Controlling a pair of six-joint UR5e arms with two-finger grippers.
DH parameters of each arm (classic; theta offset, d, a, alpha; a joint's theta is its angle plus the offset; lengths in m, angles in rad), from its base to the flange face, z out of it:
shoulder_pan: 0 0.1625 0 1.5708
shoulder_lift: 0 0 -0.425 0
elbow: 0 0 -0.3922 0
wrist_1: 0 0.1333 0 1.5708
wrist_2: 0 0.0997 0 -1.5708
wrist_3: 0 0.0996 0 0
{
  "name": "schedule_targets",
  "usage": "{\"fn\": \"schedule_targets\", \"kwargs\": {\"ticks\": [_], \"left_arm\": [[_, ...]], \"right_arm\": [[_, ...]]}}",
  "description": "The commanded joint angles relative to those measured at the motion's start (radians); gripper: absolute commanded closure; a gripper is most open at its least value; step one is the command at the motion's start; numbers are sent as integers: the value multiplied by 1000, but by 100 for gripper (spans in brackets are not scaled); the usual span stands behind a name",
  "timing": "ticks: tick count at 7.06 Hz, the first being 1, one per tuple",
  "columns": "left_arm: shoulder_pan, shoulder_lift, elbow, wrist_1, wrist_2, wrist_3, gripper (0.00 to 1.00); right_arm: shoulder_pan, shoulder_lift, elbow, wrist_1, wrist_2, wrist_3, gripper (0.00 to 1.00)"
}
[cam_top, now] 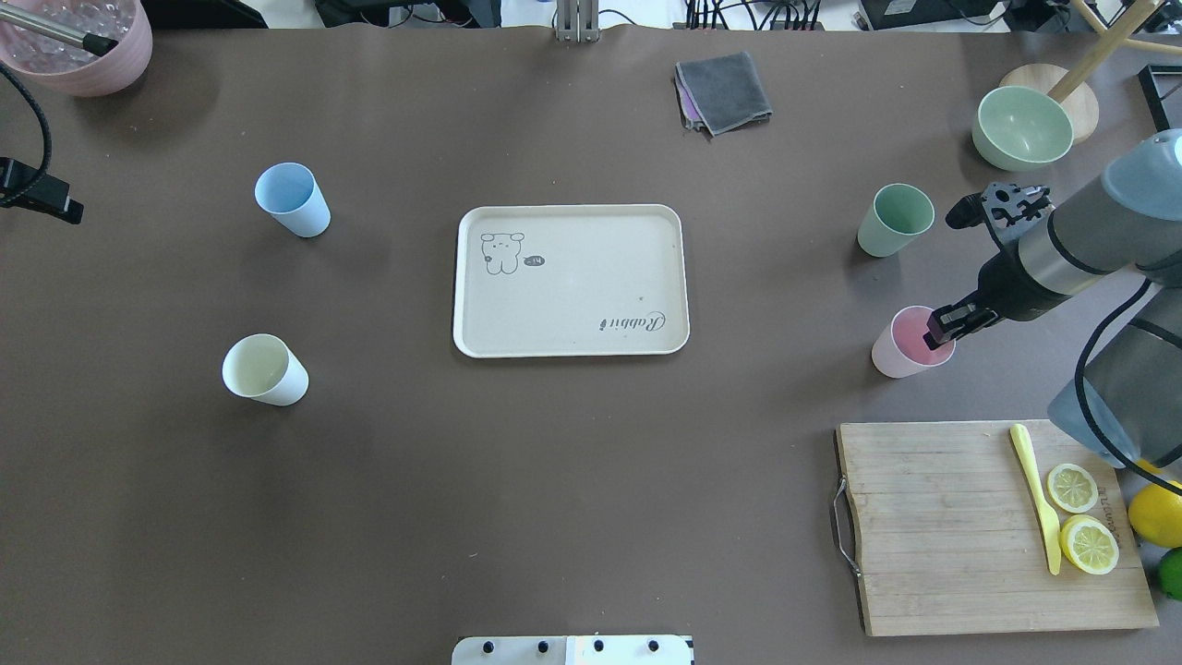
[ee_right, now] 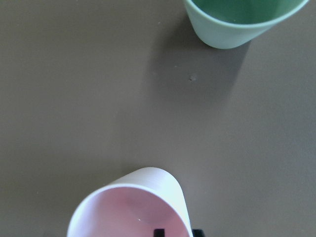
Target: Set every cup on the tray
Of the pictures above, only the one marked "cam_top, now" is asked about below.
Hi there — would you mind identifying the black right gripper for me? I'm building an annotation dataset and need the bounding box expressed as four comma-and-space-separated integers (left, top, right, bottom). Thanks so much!
923, 182, 1053, 350

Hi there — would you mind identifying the pink cup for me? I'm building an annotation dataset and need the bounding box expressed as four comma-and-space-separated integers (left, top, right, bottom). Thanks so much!
871, 306, 957, 379

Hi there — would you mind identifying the cream white cup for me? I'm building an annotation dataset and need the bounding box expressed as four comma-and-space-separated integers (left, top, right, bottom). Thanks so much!
221, 333, 309, 405

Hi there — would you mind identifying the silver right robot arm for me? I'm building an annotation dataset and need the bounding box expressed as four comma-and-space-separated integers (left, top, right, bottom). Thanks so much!
924, 129, 1181, 481

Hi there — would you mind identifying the cream rabbit tray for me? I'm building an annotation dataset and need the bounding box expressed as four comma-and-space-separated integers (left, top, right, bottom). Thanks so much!
452, 206, 691, 358

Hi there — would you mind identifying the green cup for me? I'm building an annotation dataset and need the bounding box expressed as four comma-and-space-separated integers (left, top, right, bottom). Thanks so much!
857, 184, 935, 257

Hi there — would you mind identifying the green bowl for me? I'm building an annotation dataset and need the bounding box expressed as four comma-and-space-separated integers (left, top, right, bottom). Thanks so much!
970, 87, 1074, 172

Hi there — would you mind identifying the yellow plastic knife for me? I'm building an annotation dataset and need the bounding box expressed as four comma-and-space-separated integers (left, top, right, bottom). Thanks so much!
1009, 422, 1063, 575

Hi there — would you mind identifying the wooden cup stand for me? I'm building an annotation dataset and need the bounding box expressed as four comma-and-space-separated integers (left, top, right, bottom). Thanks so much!
1000, 1, 1181, 146

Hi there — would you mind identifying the upper lemon slice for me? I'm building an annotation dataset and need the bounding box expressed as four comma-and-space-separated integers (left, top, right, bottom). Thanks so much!
1045, 463, 1099, 514

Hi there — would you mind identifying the lemon slice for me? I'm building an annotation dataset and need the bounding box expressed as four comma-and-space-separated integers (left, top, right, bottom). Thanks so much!
1045, 463, 1099, 514
1059, 514, 1121, 575

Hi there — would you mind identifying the wooden cutting board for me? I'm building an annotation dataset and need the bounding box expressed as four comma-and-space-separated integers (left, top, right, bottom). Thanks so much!
836, 420, 1158, 638

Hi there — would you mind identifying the grey folded cloth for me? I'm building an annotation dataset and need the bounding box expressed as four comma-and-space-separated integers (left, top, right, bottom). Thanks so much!
675, 51, 773, 136

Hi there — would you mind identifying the lower lemon slice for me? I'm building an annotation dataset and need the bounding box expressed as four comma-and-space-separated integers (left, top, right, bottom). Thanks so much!
1059, 514, 1121, 575

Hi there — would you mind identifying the purple cloth underneath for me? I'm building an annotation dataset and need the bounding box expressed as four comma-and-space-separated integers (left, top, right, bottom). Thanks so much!
674, 77, 704, 131

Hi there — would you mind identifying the green lime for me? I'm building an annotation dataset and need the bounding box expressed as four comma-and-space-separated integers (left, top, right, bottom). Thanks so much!
1156, 548, 1182, 601

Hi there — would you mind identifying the light blue cup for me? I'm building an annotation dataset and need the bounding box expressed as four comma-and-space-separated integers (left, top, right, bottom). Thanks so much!
254, 163, 331, 237

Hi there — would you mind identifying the pink bowl with ice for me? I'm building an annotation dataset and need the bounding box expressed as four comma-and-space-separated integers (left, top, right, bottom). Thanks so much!
1, 1, 152, 97

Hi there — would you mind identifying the aluminium camera post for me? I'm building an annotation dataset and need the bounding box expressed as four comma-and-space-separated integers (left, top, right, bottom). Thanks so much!
556, 0, 600, 43

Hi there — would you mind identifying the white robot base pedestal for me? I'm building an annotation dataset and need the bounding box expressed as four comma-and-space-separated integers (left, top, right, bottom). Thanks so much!
452, 633, 695, 664

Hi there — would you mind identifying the metal tongs handle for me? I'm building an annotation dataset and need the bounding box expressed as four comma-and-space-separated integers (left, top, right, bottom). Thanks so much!
1, 4, 119, 56

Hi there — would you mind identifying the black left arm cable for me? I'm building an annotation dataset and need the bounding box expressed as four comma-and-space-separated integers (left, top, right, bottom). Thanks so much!
0, 63, 53, 208

